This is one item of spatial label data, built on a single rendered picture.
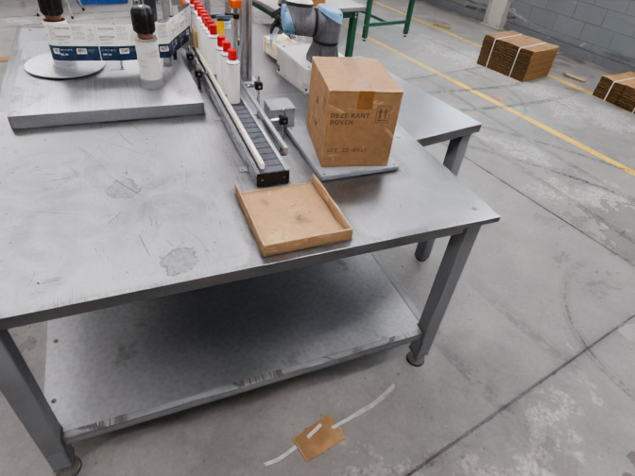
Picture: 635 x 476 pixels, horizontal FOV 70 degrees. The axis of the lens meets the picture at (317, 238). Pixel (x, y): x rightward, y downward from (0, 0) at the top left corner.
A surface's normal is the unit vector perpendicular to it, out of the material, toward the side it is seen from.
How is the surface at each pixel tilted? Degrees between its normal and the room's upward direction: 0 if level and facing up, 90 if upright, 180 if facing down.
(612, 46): 90
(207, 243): 0
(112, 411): 0
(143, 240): 0
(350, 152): 90
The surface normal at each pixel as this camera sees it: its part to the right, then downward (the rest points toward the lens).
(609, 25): -0.84, 0.29
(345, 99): 0.18, 0.65
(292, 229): 0.09, -0.76
